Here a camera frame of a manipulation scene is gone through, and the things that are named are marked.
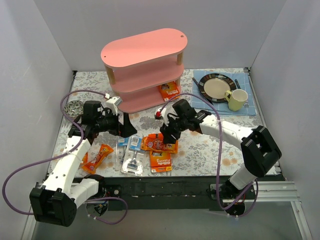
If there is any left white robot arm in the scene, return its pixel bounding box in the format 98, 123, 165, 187
29, 96, 137, 227

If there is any pink three-tier shelf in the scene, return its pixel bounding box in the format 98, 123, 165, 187
100, 28, 188, 113

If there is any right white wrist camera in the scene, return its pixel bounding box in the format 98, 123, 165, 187
154, 107, 163, 120

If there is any purple cable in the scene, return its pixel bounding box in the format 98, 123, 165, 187
159, 93, 258, 219
1, 89, 129, 225

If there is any silver fork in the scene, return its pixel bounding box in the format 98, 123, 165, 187
243, 100, 250, 108

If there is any pale yellow mug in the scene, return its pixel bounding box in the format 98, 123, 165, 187
224, 89, 249, 112

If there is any aluminium frame rail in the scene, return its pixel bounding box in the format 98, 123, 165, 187
22, 181, 312, 240

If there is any blue card razor pack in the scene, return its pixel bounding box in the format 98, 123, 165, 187
115, 136, 130, 171

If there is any floral tablecloth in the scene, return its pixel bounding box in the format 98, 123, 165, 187
47, 67, 281, 178

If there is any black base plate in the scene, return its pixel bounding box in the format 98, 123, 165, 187
42, 176, 286, 212

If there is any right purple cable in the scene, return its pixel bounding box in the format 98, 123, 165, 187
159, 93, 258, 219

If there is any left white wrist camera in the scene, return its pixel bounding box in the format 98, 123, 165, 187
104, 93, 122, 116

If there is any black handled knife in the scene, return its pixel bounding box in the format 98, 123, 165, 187
234, 79, 241, 89

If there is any orange Bic razor bag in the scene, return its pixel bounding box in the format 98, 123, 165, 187
80, 144, 114, 174
82, 152, 88, 164
140, 133, 179, 154

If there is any clear blister razor pack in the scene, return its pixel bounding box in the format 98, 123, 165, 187
121, 135, 147, 176

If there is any blue checked placemat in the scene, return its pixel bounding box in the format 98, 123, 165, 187
191, 70, 256, 116

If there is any small orange Gillette Fusion box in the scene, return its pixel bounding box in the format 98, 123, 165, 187
149, 151, 172, 173

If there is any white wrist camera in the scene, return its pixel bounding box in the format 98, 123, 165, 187
104, 93, 122, 116
154, 107, 163, 120

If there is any large orange Gillette Fusion5 box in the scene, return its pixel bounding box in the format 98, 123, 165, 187
158, 81, 180, 102

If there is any dark rimmed cream plate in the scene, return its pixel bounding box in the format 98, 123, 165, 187
198, 73, 237, 103

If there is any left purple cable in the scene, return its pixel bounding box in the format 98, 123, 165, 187
1, 89, 129, 225

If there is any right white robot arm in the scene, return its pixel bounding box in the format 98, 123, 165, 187
155, 99, 282, 199

